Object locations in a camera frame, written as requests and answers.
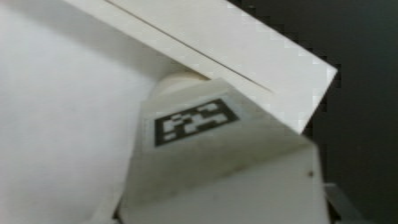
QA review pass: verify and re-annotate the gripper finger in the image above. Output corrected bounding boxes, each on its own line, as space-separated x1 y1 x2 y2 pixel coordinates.
324 183 372 224

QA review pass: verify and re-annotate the white square tabletop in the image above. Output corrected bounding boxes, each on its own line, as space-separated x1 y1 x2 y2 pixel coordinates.
0 0 336 224

